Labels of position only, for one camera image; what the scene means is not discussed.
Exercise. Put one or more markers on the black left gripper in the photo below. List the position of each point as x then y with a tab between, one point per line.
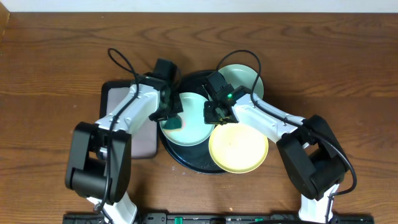
176	99

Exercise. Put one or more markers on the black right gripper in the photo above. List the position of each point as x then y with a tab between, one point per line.
208	107

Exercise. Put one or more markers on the green yellow sponge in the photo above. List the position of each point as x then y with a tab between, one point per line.
172	123

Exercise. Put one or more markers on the light green plate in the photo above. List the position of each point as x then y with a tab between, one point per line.
193	130

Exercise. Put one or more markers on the yellow plate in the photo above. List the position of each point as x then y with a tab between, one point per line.
238	148

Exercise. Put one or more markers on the pale green plate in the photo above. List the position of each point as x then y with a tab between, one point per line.
241	78

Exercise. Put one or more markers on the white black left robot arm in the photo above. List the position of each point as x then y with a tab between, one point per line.
99	165

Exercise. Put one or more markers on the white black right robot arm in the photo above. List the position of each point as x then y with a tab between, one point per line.
314	160

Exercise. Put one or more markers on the black rectangular water tray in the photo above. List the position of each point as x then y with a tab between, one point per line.
144	143

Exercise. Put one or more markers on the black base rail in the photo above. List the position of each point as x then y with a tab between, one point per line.
162	218

